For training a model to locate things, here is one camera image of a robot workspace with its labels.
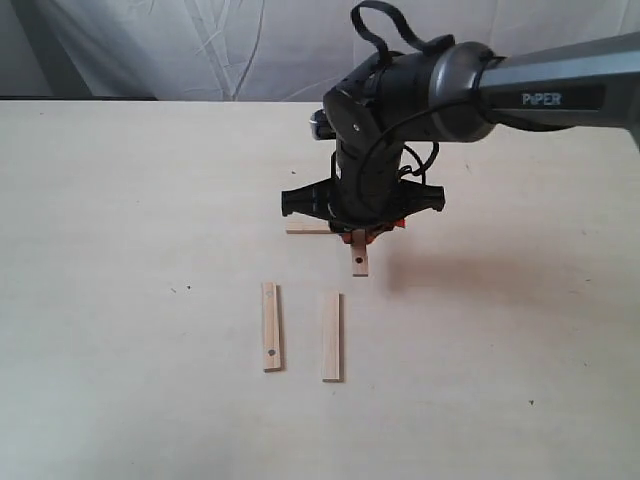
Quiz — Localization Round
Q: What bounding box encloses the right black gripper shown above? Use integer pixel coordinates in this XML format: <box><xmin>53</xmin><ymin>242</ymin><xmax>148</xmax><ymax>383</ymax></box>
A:
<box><xmin>281</xmin><ymin>139</ymin><xmax>444</xmax><ymax>245</ymax></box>

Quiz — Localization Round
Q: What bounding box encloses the short wooden stick with hole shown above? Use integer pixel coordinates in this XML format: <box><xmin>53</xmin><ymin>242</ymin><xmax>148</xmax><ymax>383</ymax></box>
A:
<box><xmin>351</xmin><ymin>230</ymin><xmax>369</xmax><ymax>277</ymax></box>

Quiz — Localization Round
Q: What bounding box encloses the plain wooden stick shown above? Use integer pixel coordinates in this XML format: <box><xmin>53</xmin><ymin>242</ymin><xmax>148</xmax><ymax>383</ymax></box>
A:
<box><xmin>322</xmin><ymin>292</ymin><xmax>343</xmax><ymax>383</ymax></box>

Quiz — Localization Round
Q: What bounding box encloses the wood block with magnets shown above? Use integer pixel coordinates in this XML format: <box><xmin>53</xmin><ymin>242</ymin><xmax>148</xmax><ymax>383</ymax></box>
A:
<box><xmin>261</xmin><ymin>282</ymin><xmax>284</xmax><ymax>373</ymax></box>

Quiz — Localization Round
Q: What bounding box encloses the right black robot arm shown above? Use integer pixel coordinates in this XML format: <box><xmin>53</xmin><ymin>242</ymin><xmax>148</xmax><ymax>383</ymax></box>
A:
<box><xmin>281</xmin><ymin>33</ymin><xmax>639</xmax><ymax>240</ymax></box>

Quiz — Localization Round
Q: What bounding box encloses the horizontal wooden stick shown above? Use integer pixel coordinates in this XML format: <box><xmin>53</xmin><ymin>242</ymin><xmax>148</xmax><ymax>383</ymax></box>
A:
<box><xmin>285</xmin><ymin>222</ymin><xmax>332</xmax><ymax>235</ymax></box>

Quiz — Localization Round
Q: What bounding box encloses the white backdrop cloth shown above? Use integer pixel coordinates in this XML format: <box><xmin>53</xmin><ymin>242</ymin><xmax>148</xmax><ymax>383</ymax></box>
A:
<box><xmin>1</xmin><ymin>1</ymin><xmax>639</xmax><ymax>101</ymax></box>

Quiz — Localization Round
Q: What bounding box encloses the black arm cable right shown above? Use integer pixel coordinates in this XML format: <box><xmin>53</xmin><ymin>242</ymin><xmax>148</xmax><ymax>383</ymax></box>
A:
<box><xmin>349</xmin><ymin>1</ymin><xmax>456</xmax><ymax>56</ymax></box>

